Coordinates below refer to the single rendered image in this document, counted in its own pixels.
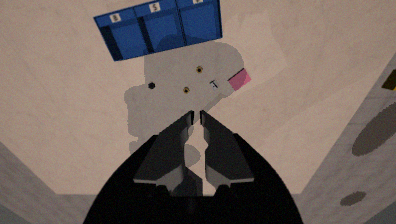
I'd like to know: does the brass hex nut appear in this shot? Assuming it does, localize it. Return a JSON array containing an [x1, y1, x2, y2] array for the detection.
[[196, 66, 202, 74], [183, 87, 190, 94]]

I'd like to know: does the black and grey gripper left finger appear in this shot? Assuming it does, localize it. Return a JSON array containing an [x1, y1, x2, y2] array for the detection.
[[83, 110, 194, 224]]

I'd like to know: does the pink flat square block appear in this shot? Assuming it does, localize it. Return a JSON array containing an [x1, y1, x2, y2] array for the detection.
[[228, 69, 252, 91]]

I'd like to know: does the blue rack of bins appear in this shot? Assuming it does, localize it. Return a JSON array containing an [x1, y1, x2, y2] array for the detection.
[[93, 0, 223, 62]]

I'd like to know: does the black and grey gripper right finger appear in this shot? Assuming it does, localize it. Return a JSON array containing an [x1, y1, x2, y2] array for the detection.
[[200, 110, 304, 224]]

